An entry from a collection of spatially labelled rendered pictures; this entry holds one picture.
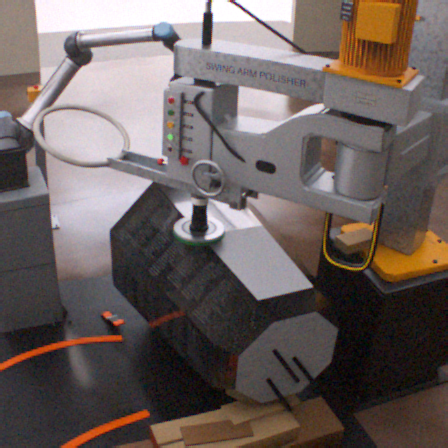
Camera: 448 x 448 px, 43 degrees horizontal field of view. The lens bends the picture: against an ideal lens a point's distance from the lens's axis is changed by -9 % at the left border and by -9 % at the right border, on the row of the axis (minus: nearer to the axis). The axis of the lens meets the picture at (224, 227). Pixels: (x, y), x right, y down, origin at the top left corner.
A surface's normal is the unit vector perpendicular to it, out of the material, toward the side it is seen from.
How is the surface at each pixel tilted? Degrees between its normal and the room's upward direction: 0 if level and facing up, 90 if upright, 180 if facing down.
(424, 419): 0
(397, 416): 0
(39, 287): 90
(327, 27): 90
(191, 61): 90
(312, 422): 0
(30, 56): 90
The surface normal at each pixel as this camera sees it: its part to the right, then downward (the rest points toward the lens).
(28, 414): 0.05, -0.87
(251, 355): 0.39, 0.46
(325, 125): -0.48, 0.40
